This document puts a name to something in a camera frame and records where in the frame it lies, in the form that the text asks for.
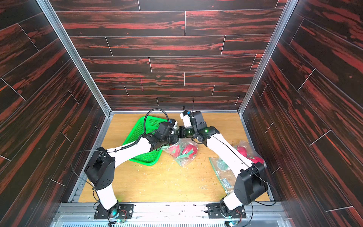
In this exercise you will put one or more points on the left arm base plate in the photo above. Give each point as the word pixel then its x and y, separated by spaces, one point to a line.
pixel 123 212

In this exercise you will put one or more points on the aluminium front rail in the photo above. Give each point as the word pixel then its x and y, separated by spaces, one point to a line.
pixel 172 214

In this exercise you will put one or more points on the red dragon fruit toy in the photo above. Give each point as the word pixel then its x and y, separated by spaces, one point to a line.
pixel 189 151
pixel 175 151

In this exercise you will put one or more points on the green perforated plastic tray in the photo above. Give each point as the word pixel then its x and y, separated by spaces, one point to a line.
pixel 144 157

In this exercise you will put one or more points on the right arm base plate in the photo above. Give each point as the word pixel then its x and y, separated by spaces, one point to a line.
pixel 218 210

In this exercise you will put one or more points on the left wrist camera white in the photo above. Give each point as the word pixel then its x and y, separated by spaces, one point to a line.
pixel 173 123

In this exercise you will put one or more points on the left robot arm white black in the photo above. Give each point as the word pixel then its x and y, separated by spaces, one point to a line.
pixel 101 167

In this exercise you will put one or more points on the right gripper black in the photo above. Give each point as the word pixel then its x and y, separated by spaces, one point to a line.
pixel 181 133

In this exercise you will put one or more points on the dragon fruit in near bag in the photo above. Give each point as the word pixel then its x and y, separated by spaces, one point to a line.
pixel 255 159

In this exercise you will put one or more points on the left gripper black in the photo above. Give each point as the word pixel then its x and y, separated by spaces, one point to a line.
pixel 176 139

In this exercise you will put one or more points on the clear zip-top bag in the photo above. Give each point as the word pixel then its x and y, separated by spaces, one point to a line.
pixel 182 143
pixel 230 162

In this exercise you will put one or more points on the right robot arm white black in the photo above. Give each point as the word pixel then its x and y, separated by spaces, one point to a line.
pixel 250 177

